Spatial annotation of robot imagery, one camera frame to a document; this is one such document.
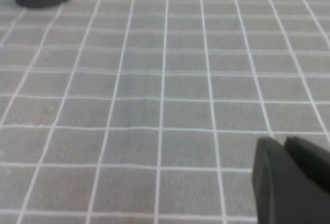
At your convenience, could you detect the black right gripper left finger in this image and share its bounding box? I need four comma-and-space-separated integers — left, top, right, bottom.
252, 136, 330, 224

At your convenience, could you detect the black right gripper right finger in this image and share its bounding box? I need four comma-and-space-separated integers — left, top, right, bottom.
284, 135, 330, 209

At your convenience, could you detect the grey white-grid tablecloth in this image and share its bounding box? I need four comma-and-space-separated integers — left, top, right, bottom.
0, 0, 330, 224

